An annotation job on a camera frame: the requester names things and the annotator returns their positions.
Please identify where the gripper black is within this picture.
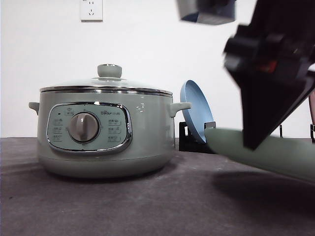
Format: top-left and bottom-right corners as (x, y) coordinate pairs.
(223, 0), (315, 150)

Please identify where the green plate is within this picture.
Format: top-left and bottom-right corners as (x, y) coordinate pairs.
(205, 128), (315, 182)

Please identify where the glass steamer lid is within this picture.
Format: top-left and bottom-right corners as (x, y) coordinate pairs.
(40, 63), (173, 94)

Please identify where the pink plate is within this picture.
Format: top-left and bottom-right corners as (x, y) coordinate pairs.
(309, 92), (315, 124)

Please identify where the blue plate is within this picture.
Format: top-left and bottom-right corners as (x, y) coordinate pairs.
(180, 80), (214, 142)

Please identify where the green electric steamer pot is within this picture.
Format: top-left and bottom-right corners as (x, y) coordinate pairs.
(29, 87), (191, 178)

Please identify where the black dish rack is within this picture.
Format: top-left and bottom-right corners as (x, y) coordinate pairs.
(179, 121), (315, 154)

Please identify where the grey table mat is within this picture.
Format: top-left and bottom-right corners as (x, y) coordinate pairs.
(0, 137), (315, 236)

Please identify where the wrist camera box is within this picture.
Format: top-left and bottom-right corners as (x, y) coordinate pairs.
(176, 0), (237, 25)

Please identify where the left white wall socket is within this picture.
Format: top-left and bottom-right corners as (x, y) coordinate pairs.
(80, 0), (103, 23)

